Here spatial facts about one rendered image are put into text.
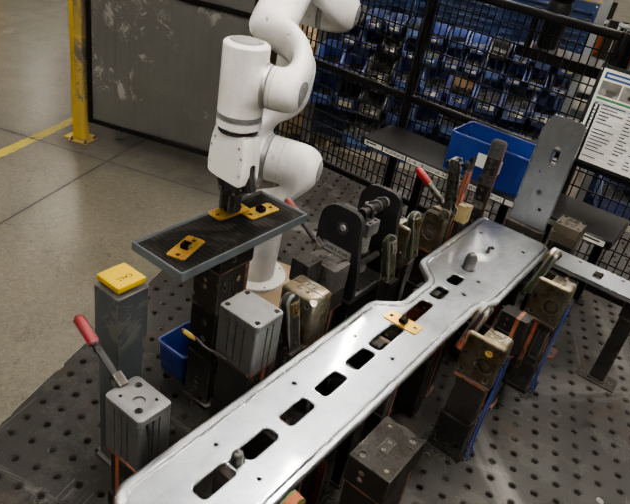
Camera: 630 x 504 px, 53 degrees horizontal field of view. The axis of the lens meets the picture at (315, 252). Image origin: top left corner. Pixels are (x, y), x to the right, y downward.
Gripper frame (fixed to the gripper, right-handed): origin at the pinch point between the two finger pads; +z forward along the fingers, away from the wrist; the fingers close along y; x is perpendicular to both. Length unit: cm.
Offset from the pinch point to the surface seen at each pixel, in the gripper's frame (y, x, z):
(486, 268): 32, 63, 22
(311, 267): 13.8, 12.3, 13.1
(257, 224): 2.4, 6.2, 6.3
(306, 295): 19.0, 5.4, 14.3
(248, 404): 28.4, -18.1, 22.2
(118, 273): 1.8, -26.7, 6.2
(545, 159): 26, 98, 2
